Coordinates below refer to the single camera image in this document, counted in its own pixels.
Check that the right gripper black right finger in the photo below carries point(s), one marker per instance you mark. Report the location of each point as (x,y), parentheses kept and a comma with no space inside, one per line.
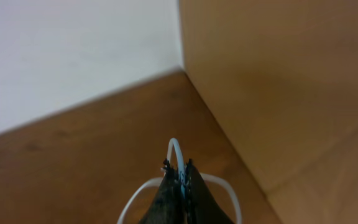
(201,206)

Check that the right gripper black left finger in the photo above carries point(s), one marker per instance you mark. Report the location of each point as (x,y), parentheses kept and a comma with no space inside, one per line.
(166,207)

